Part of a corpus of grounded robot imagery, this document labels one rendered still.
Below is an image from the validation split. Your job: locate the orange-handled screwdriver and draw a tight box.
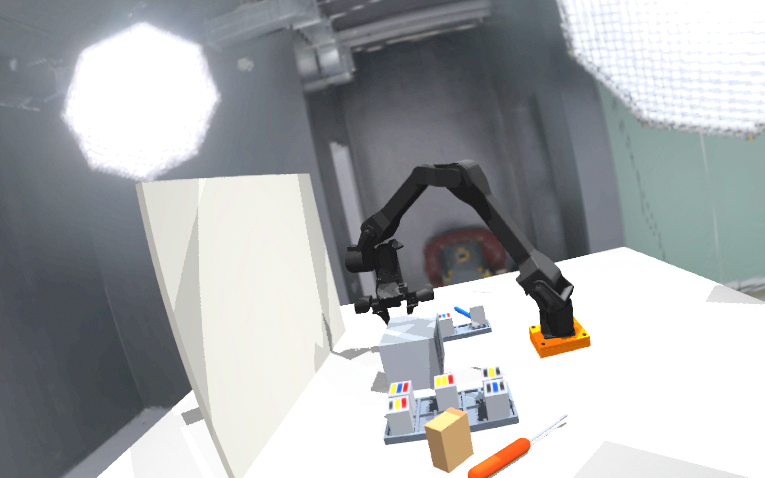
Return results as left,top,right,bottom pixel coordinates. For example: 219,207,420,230
467,413,568,478

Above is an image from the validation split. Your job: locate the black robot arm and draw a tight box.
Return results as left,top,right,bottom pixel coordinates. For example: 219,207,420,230
345,160,576,340

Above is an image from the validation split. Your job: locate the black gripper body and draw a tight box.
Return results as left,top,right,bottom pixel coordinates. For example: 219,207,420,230
353,268,435,314

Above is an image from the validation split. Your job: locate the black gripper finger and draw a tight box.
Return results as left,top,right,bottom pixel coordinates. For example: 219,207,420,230
372,309,391,325
406,301,420,315

